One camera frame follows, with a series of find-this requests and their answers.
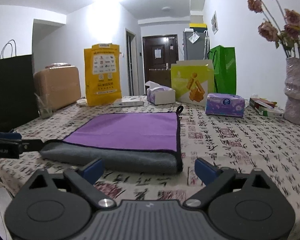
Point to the grey refrigerator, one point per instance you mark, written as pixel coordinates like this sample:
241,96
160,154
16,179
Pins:
195,43

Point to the round ceiling lamp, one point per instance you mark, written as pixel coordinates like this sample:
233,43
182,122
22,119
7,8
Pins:
166,9

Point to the purple and grey towel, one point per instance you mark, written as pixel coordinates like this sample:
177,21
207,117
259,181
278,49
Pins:
129,142

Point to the dark brown entrance door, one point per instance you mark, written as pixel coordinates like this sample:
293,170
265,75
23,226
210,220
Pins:
159,52

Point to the open purple tissue box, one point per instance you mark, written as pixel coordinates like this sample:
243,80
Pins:
158,94

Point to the wall poster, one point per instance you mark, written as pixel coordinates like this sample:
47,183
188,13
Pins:
214,23

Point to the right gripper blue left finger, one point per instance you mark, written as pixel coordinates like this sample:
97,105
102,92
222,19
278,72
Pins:
82,180

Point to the clear drinking glass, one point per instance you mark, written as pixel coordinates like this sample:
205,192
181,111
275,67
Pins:
44,107

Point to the yellow box atop refrigerator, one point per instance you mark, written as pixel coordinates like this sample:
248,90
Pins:
198,25

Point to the green gift bag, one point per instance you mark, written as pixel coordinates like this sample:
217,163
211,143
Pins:
224,65

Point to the black paper bag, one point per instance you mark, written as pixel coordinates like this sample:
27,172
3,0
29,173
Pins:
18,103

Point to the purple tissue pack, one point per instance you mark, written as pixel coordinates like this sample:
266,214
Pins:
225,105

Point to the red and green small boxes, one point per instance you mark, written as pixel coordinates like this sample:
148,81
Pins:
266,108

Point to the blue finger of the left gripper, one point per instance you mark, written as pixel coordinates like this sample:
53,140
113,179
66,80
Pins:
10,136
31,145

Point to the yellow printed bag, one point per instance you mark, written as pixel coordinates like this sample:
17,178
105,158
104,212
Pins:
102,74

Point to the calligraphy print tablecloth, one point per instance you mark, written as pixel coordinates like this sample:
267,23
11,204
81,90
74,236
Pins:
254,141

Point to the tan small suitcase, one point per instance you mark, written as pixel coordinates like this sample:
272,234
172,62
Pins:
58,87

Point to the white textured vase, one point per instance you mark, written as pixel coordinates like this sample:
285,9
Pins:
292,90

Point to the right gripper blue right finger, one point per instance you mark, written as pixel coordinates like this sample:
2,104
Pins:
216,180

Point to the yellow-green snack carton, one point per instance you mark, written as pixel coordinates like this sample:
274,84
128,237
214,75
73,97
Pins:
192,81

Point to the flat white box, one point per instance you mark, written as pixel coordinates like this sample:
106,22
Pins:
128,102

